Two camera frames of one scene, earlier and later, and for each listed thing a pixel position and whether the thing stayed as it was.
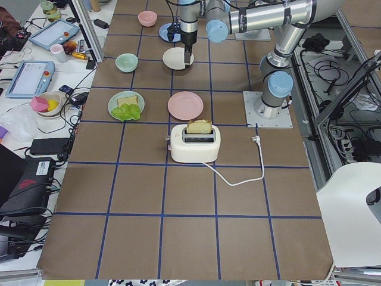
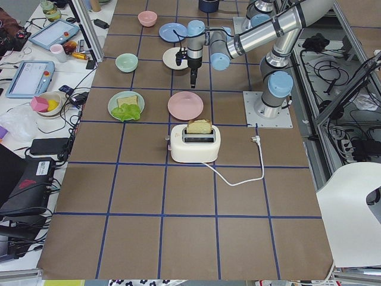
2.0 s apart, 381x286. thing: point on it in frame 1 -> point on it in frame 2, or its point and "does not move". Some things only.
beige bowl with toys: x=46 y=104 does not move
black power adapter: x=49 y=146 does not move
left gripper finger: x=187 y=54 -> x=197 y=80
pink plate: x=185 y=105 does not move
